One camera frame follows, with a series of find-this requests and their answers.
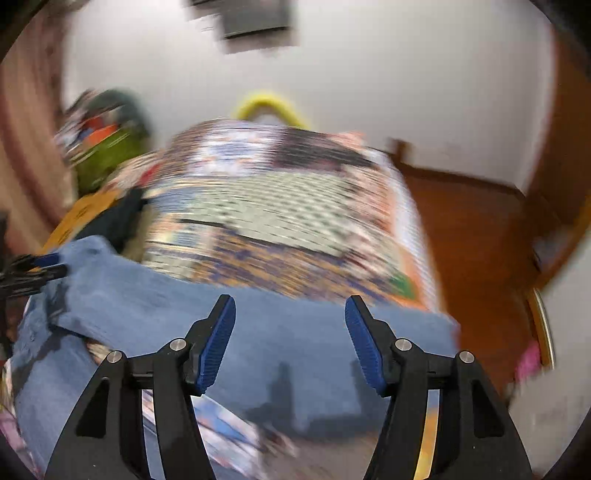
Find dark green plush pillow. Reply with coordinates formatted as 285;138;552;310
87;89;152;138

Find small black wall monitor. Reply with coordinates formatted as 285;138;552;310
184;0;299;54

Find blue denim jeans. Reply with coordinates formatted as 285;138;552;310
11;235;462;476

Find patchwork patterned bedspread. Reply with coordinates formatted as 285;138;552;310
107;120;445;311

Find yellow curved headboard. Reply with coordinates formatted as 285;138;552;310
232;91;310;130

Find wooden door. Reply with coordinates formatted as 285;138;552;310
526;29;590;289

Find orange yellow blanket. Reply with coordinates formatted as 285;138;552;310
39;189;121;255

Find striped red curtain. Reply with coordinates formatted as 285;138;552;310
1;2;76;254

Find pink object on floor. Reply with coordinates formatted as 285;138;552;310
514;341;542;383

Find dark folded clothing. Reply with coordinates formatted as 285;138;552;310
74;187;145;254

